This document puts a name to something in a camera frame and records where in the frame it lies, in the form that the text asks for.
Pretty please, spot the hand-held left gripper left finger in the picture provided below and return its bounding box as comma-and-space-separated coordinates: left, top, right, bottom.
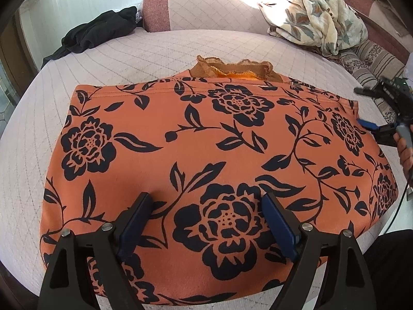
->
39, 192, 153, 310

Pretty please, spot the orange floral top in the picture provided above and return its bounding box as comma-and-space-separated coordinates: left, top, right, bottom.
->
39, 55, 399, 307

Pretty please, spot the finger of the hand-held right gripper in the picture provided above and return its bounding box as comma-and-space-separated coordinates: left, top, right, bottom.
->
357, 118, 388, 134
354, 86, 384, 100

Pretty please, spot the person's right hand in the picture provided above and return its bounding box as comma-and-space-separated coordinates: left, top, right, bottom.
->
394, 129, 413, 169

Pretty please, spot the cream floral cloth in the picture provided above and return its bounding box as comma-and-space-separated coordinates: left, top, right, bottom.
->
258, 0, 369, 58

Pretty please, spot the wooden door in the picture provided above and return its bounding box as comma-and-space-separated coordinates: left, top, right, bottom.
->
0, 14, 37, 104

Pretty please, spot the striped floral pillow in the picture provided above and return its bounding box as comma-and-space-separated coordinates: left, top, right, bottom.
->
336, 39, 408, 124

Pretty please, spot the black garment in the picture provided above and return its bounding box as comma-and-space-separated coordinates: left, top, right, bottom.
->
41, 6, 139, 70

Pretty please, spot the thin black cable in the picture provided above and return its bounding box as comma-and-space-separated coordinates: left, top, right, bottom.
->
383, 168, 413, 234

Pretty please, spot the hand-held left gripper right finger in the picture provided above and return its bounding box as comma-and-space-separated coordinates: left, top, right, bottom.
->
261, 192, 376, 310

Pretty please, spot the person's dark clothing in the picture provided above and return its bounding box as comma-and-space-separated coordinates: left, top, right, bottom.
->
362, 229, 413, 310

